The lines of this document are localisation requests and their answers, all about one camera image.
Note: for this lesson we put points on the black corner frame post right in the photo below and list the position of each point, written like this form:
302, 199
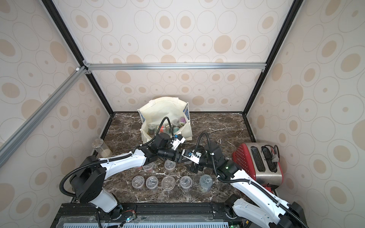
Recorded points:
294, 9

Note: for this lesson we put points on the large clear seed jar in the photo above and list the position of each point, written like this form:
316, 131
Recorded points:
205, 183

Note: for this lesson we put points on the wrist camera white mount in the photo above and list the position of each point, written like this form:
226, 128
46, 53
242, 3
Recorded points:
192, 155
177, 140

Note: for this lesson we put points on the red and steel toaster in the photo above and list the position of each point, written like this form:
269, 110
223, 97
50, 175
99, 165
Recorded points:
260, 161

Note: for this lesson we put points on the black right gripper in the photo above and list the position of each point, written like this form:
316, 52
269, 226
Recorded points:
196, 164

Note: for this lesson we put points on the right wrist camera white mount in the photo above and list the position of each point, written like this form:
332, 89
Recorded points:
192, 155

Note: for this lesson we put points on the clear plastic jar by wall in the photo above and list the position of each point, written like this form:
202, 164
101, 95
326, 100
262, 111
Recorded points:
101, 148

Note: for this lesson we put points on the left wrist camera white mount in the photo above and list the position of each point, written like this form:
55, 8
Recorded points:
177, 140

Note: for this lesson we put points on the silver aluminium crossbar back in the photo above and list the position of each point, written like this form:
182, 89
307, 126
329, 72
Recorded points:
176, 66

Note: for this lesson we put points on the orange seed jar clear lid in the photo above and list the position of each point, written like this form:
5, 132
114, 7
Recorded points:
169, 166

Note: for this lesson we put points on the black corner frame post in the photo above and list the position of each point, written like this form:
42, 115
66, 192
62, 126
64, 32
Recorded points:
294, 9
61, 26

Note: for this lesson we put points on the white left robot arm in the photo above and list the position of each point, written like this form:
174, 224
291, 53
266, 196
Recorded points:
86, 182

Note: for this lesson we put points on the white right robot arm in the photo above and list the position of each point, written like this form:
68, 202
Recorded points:
269, 211

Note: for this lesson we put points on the cream canvas starry night bag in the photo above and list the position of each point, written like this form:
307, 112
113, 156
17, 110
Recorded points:
172, 107

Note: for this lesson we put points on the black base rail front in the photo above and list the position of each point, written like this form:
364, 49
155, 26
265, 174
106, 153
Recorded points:
151, 215

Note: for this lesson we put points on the black corner frame post left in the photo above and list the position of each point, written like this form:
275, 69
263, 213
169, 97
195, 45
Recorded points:
61, 26

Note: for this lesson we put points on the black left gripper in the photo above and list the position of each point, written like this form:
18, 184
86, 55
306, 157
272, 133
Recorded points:
176, 158

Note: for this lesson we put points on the silver aluminium bar left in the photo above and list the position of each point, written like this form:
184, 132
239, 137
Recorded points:
15, 141

